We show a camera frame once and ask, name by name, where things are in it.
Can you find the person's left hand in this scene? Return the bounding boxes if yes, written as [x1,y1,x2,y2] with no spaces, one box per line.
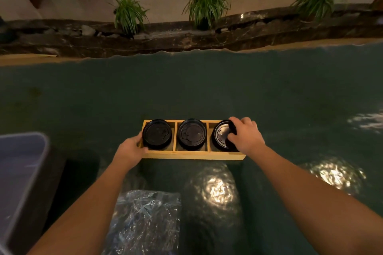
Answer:
[112,131,149,172]

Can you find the dark stone planter bed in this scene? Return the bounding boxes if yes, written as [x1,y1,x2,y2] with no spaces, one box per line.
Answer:
[0,5,383,59]

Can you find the person's left forearm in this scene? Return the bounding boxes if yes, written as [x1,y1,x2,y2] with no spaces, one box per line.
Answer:
[27,159,135,255]

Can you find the person's right hand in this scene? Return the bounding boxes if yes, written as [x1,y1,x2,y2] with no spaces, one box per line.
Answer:
[227,116,267,157]

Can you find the black lids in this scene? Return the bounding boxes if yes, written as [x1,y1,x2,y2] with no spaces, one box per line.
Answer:
[142,119,173,150]
[211,119,239,152]
[177,118,207,151]

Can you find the clear plastic bag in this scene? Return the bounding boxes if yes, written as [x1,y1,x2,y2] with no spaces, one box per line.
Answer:
[101,189,182,255]

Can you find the dark green table cover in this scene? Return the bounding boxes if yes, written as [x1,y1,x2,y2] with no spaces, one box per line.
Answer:
[0,41,383,255]

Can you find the person's right forearm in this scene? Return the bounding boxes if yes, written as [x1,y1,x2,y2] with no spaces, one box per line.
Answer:
[248,144,383,255]

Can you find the grey-purple plastic bin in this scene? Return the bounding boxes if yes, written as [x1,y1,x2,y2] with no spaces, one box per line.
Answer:
[0,131,66,255]

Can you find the wooden three-compartment tray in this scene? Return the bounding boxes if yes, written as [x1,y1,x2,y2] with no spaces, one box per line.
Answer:
[137,119,247,161]

